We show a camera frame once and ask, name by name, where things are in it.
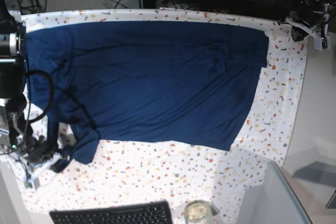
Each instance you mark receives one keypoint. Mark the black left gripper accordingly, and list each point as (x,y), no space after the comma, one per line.
(307,19)

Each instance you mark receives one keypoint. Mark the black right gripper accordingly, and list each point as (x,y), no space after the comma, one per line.
(39,149)

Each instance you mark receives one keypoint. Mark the dark blue t-shirt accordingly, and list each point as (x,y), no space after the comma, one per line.
(147,81)

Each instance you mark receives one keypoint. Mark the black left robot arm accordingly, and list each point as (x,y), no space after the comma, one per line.
(318,2)

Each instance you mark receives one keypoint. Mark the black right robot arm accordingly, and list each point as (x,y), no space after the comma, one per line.
(16,130)

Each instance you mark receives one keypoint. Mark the terrazzo patterned table cloth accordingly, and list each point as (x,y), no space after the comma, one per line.
(131,172)

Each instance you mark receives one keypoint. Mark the black computer keyboard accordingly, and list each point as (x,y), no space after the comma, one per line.
(154,212)

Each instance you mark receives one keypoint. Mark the clear glass jar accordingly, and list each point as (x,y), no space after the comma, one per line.
(198,212)

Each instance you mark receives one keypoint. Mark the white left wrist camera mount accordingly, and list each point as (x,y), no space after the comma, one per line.
(320,35)

